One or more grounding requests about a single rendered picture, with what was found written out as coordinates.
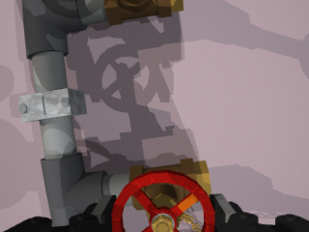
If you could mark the grey pipe manifold with clamps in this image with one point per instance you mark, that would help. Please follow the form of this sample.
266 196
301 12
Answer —
69 189

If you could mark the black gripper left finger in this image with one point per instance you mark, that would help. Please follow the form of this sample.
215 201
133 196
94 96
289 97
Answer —
94 218

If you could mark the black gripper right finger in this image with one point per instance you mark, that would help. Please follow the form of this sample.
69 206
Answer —
239 221

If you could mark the green tag on gold chain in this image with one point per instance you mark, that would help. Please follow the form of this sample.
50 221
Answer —
184 216

